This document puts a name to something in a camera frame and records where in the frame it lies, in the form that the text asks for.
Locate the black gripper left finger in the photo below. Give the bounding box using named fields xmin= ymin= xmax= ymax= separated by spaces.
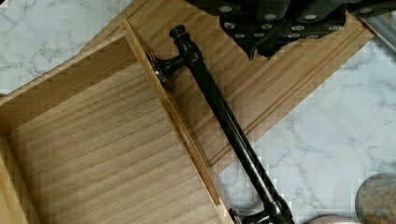
xmin=219 ymin=12 xmax=284 ymax=60

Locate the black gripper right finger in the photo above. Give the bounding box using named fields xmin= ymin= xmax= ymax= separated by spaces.
xmin=257 ymin=6 xmax=346 ymax=58

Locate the bamboo cutting board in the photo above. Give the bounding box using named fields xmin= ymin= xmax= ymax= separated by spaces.
xmin=79 ymin=0 xmax=375 ymax=175

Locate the round clear lidded container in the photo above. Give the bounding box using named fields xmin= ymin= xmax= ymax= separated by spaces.
xmin=355 ymin=173 xmax=396 ymax=224

